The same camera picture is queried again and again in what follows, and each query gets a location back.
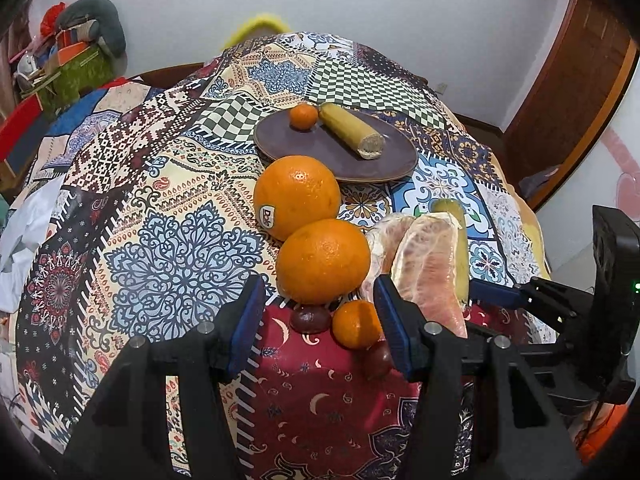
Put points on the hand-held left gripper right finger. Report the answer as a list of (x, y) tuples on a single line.
[(390, 320)]

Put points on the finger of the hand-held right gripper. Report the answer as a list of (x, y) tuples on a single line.
[(495, 292), (535, 347)]

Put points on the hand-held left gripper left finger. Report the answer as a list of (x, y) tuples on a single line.
[(250, 320)]

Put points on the small mandarin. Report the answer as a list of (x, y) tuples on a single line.
[(303, 116), (356, 325)]

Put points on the dark red jujube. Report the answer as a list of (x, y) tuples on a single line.
[(376, 360), (310, 319)]

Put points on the peeled pink pomelo piece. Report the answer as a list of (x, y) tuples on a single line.
[(430, 270), (384, 240)]

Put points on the large plain orange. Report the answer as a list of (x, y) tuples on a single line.
[(322, 262)]

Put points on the large orange with sticker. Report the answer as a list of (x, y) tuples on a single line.
[(297, 195)]

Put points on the dark purple oval plate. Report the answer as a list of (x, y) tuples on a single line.
[(310, 145)]

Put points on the cut yellow banana piece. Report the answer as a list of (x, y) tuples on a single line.
[(350, 132)]

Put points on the patterned patchwork tablecloth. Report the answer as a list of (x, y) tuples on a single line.
[(175, 240)]

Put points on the grey cloth bundle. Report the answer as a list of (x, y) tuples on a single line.
[(540, 182)]

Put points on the brown wooden door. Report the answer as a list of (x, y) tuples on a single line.
[(575, 90)]

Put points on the white cloth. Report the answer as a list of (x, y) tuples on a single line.
[(20, 240)]

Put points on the yellow chair back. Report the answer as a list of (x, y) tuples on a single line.
[(260, 24)]

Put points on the red and blue cloth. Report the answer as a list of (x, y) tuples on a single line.
[(20, 130)]

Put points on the green cardboard box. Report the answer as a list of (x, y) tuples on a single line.
[(75, 77)]

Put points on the orange box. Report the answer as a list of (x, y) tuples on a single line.
[(75, 50)]

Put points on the grey neck pillow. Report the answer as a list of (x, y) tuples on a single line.
[(100, 15)]

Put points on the red fabric item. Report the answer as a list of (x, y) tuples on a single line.
[(50, 17)]

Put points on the white wall socket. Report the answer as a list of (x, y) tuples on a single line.
[(441, 88)]

